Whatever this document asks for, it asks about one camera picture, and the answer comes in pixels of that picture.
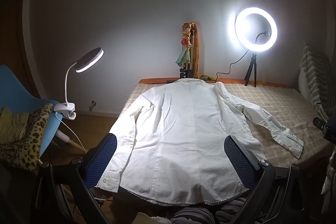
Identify white clip desk lamp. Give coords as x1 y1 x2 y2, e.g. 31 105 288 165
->
54 48 105 121

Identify beige plaid blanket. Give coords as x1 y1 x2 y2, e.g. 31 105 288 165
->
115 82 334 169

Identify black ring light tripod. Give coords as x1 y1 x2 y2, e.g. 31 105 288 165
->
244 53 258 87

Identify folded metal tripod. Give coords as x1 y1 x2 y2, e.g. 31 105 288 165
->
179 30 196 80

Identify blue chair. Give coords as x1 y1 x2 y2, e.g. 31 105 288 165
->
0 65 79 161

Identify person's striped pants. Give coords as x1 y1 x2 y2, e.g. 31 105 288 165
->
168 196 252 224

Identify white fuzzy cloth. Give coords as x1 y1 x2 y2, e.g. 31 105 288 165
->
321 149 336 215

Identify green striped pillow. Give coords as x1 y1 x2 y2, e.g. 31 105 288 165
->
298 43 332 119

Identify white lamp cable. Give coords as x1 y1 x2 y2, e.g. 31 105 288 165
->
55 113 88 154

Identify yellow cloth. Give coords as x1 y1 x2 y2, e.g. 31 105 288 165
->
0 107 30 145

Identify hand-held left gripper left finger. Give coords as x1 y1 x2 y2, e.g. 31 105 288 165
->
34 133 117 224

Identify colourful doll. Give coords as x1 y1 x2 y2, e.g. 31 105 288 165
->
175 22 194 66

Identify leopard print cloth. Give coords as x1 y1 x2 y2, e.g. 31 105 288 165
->
0 103 54 170

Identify black ring light cable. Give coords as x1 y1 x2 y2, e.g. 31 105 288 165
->
216 49 248 83

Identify white long-sleeved shirt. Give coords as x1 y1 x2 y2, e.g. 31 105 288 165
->
96 78 304 207

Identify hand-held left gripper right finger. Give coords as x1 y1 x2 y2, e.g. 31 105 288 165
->
224 135 307 224

